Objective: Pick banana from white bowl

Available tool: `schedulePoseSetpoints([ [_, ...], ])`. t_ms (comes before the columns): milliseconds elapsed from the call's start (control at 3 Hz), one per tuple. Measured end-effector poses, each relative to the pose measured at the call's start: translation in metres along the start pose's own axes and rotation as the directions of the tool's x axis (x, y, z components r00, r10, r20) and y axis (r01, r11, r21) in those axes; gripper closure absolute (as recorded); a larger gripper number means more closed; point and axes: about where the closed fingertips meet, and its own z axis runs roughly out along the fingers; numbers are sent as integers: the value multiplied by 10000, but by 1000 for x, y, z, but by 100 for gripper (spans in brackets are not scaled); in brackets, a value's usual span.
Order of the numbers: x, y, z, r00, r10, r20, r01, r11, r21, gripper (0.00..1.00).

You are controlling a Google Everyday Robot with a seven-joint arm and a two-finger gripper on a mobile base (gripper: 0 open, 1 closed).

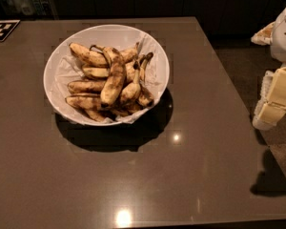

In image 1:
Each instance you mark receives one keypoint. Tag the large spotted central banana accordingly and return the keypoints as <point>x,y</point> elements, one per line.
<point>115,81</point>

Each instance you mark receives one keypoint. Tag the short banana under top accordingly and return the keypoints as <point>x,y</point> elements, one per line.
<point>92,72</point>

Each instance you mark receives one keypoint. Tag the black white marker tag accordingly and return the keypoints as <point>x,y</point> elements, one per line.
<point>6,28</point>

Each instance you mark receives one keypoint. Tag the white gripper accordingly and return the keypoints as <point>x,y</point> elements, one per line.
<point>285,35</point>

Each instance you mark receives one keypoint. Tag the white bowl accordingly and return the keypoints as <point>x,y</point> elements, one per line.
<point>95,35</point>

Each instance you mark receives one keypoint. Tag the top left spotted banana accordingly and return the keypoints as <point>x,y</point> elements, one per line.
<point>96,59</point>

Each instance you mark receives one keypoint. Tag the middle left spotted banana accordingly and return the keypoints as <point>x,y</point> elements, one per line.
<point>85,86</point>

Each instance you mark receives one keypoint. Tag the dark lower right banana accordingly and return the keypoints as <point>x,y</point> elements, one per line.
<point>145,98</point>

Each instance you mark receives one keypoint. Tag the white bottles in background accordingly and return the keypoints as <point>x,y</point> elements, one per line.
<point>27,7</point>

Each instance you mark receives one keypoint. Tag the curved stem right banana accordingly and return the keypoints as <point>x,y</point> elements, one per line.
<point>147,58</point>

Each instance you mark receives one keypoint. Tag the lower left spotted banana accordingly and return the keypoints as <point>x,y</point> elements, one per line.
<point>84,101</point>

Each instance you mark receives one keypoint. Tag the bottom small banana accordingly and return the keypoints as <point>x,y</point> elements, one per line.
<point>95,115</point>

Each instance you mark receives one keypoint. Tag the right upright banana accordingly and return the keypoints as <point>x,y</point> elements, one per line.
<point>132,91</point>

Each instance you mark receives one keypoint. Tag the top right banana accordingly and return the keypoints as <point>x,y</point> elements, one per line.
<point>130,53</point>

